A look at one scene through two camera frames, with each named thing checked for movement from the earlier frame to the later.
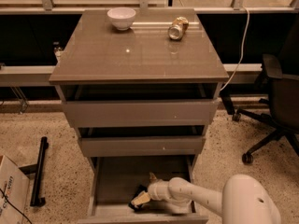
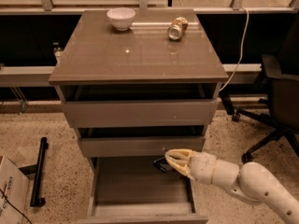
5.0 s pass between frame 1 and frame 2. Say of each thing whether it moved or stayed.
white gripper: moved
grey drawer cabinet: stayed
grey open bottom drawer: stayed
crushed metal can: stayed
